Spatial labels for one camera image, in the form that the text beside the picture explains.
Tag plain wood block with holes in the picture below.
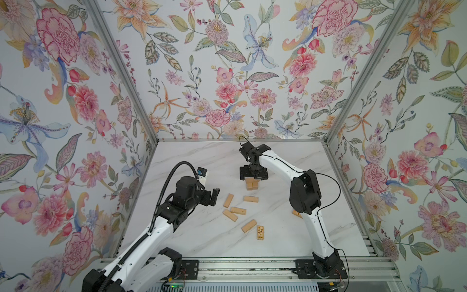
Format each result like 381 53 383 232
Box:
230 207 246 215

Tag printed wood block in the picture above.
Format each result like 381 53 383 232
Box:
257 226 265 240
292 210 302 219

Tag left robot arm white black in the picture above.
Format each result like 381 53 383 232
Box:
81 176 220 292

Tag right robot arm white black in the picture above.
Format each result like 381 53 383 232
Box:
239 142 349 280

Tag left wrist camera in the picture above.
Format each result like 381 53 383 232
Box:
197 167 208 186

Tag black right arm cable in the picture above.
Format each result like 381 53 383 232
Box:
238 136 351 292

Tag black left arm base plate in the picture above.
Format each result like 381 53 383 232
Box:
163 259 199 280

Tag aluminium front rail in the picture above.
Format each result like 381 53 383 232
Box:
146 257 406 292

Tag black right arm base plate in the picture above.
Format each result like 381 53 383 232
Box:
294 259 349 281

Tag aluminium corner post right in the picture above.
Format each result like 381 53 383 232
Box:
323 1 412 146

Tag aluminium corner post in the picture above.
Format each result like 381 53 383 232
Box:
83 0 159 145
323 1 412 146

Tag aluminium corner post left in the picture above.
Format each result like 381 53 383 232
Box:
83 0 159 145

